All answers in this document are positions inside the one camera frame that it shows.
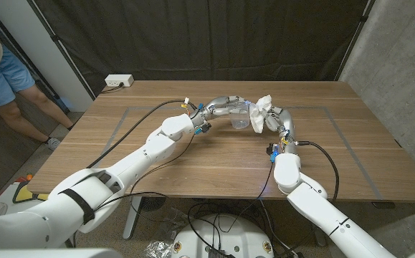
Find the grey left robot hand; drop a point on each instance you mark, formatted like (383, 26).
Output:
(218, 104)

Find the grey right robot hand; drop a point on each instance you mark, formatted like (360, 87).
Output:
(286, 122)

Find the clear plastic measuring cup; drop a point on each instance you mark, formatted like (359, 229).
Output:
(239, 122)

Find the white tissue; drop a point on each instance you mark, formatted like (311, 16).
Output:
(259, 114)

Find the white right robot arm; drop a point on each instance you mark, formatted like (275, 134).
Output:
(314, 211)

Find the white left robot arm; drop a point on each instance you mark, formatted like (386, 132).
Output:
(128, 168)

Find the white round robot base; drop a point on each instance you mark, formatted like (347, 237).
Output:
(225, 236)

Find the grey tape outline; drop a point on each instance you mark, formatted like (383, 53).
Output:
(311, 107)

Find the black backdrop curtain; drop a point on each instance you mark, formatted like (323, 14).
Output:
(210, 43)

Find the white power strip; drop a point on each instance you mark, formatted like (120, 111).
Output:
(119, 80)

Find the black backdrop stand pole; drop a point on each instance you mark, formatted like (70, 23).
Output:
(354, 39)
(62, 50)

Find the grey table leg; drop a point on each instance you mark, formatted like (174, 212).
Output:
(318, 236)

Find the black round fan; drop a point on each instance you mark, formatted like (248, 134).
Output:
(152, 203)

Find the clear plastic wrapper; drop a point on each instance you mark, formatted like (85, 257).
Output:
(171, 224)

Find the white table leg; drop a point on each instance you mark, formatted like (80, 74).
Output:
(132, 218)

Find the crumpled silver foil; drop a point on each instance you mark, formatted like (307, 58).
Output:
(158, 249)

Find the small orange object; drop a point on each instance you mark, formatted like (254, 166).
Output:
(29, 176)

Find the person in blue shorts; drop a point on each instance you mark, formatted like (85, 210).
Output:
(6, 79)

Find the yellow black white board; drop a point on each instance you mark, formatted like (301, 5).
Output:
(24, 193)

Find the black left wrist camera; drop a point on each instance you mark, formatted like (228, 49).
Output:
(204, 128)

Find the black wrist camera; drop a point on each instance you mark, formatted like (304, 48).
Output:
(271, 148)
(204, 128)

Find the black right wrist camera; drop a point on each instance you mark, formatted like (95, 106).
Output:
(271, 148)

